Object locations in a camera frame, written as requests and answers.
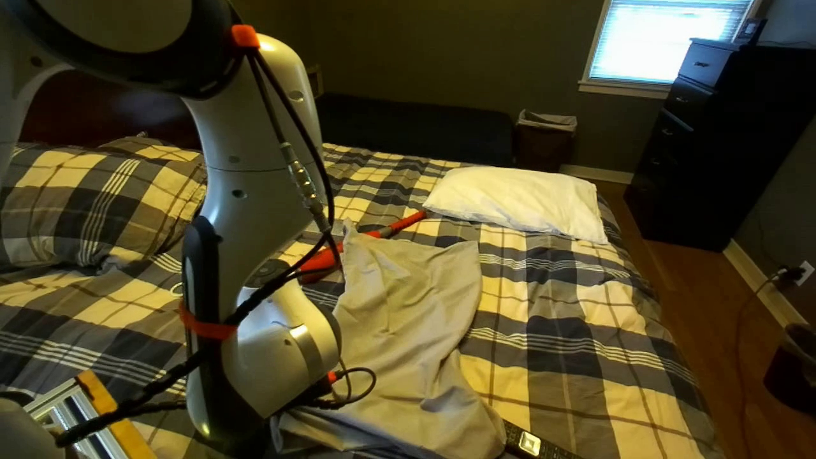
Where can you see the dark wooden headboard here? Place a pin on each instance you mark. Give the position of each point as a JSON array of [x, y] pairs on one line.
[[85, 110]]

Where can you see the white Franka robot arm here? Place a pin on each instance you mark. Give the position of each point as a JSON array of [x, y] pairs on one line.
[[245, 186]]

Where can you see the white pillow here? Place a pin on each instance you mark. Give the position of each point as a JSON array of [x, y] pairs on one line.
[[517, 199]]

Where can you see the plaid bed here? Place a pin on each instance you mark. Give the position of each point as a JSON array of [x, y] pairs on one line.
[[561, 339]]

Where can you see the silver metal frame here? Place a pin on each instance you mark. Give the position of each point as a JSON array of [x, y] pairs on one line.
[[66, 417]]

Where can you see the dark laundry hamper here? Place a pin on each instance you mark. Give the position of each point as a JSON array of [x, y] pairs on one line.
[[543, 140]]

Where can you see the bright window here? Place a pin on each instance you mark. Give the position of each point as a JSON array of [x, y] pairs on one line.
[[663, 41]]

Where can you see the grey cloth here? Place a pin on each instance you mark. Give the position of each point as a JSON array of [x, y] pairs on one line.
[[408, 314]]

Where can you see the black dresser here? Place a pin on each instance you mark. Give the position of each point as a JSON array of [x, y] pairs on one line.
[[721, 143]]

